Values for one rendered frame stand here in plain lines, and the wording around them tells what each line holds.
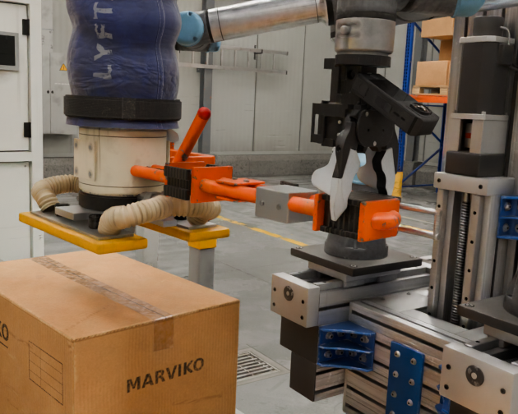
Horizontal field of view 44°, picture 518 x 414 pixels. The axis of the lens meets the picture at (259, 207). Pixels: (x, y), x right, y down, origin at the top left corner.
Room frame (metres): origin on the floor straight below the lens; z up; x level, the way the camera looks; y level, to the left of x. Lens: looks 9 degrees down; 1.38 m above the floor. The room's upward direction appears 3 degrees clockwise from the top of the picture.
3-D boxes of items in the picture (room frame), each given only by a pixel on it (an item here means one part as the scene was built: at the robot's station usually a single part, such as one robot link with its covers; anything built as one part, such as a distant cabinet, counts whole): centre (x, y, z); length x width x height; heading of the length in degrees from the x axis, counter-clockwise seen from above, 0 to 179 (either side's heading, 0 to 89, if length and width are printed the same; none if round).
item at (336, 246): (1.49, -0.24, 1.09); 0.15 x 0.15 x 0.10
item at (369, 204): (0.82, -0.13, 1.24); 0.08 x 0.07 x 0.05; 43
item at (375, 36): (0.84, -0.12, 1.47); 0.08 x 0.08 x 0.05
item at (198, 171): (1.08, 0.11, 1.24); 0.10 x 0.08 x 0.06; 133
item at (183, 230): (1.33, 0.21, 1.14); 0.34 x 0.10 x 0.05; 43
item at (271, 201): (0.92, -0.04, 1.24); 0.07 x 0.07 x 0.04; 43
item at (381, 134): (0.84, -0.12, 1.39); 0.09 x 0.08 x 0.12; 42
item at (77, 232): (1.20, 0.35, 1.14); 0.34 x 0.10 x 0.05; 43
